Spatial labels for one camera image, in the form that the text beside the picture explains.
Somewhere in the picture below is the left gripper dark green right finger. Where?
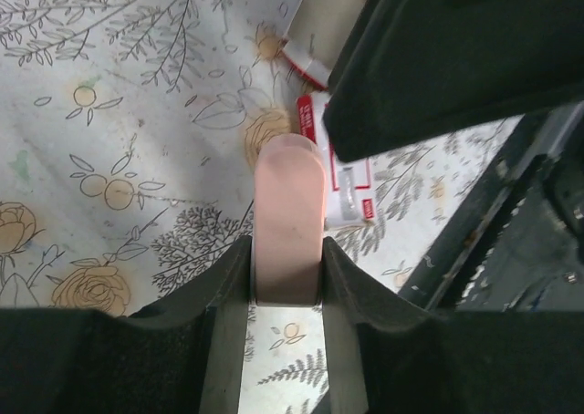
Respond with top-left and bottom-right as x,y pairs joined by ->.
322,238 -> 583,413

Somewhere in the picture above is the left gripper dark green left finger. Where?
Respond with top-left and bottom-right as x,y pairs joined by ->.
1,236 -> 251,413

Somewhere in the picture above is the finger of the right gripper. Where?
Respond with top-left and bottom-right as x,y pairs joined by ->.
324,0 -> 583,162

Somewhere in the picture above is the red white staple box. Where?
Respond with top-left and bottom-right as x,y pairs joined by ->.
297,92 -> 376,229

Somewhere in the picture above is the floral patterned table mat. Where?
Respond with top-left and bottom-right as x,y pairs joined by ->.
1,0 -> 519,413

